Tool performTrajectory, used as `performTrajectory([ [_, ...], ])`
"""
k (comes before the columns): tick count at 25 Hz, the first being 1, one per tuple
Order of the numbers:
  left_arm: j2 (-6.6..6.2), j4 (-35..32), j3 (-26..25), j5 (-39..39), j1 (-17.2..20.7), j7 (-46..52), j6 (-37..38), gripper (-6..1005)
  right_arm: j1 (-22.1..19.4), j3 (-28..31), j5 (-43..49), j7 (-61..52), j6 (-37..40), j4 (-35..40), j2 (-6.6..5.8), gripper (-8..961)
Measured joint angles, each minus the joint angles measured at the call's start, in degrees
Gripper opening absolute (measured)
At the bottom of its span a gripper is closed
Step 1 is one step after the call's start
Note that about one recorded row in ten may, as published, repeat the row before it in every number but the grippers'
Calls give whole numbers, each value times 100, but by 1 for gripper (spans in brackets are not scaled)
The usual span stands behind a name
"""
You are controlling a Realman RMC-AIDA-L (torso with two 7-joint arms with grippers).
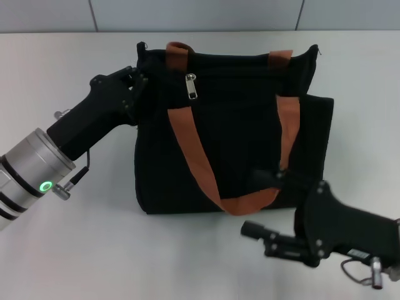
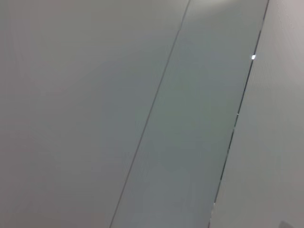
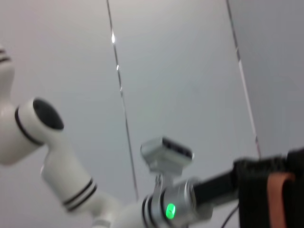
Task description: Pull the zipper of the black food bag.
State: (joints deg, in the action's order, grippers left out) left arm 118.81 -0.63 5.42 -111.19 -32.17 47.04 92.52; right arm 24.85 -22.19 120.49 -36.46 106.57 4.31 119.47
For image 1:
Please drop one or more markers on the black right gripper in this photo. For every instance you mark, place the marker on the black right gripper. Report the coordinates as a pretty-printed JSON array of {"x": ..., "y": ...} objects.
[{"x": 337, "y": 225}]

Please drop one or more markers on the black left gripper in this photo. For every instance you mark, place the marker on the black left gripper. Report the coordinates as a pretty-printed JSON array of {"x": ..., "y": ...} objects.
[{"x": 90, "y": 118}]

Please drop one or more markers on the silver zipper pull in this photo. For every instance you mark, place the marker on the silver zipper pull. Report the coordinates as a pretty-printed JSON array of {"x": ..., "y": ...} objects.
[{"x": 192, "y": 87}]

